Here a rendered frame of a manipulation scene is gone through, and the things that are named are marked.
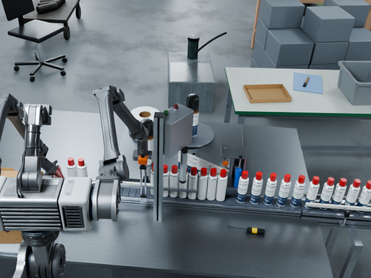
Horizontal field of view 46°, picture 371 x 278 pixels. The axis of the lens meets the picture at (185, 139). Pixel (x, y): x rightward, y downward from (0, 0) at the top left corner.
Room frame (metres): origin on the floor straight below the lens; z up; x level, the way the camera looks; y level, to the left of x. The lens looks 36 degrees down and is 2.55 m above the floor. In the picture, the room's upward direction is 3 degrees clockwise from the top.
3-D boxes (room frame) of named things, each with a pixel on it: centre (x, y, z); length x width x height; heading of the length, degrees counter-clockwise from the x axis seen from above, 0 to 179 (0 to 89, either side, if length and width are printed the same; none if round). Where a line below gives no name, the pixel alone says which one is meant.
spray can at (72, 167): (1.80, 0.61, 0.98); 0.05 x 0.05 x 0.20
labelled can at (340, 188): (1.75, -0.84, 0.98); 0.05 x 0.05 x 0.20
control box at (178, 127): (1.70, 0.06, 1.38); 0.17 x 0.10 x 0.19; 143
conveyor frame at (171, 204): (1.79, 0.16, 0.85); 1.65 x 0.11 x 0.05; 88
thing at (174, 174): (1.78, 0.05, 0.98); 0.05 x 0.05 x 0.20
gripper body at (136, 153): (1.85, 0.23, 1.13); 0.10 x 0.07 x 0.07; 89
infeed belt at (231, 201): (1.79, 0.16, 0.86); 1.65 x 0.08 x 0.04; 88
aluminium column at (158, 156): (1.64, 0.12, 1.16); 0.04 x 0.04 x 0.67; 88
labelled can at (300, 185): (1.76, -0.63, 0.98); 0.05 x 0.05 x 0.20
